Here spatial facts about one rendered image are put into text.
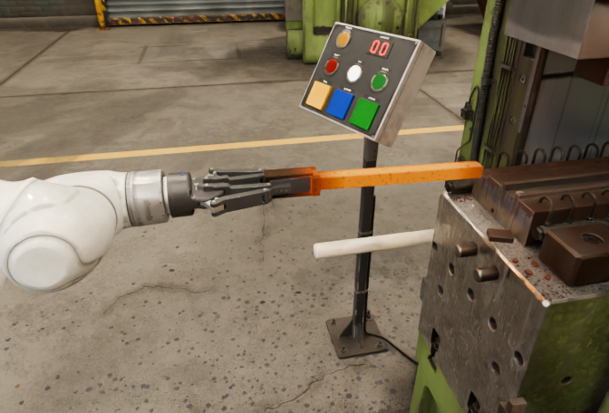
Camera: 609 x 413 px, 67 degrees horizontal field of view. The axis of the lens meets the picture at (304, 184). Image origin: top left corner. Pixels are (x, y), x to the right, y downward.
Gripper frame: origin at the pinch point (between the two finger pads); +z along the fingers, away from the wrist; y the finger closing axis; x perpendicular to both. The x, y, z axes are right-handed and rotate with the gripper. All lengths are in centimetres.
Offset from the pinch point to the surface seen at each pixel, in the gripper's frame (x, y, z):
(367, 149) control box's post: -23, -56, 34
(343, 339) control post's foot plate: -106, -57, 29
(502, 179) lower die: -7.7, -5.5, 45.8
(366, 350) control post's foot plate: -106, -50, 36
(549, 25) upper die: 24, -1, 44
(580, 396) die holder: -43, 22, 53
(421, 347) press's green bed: -63, -13, 38
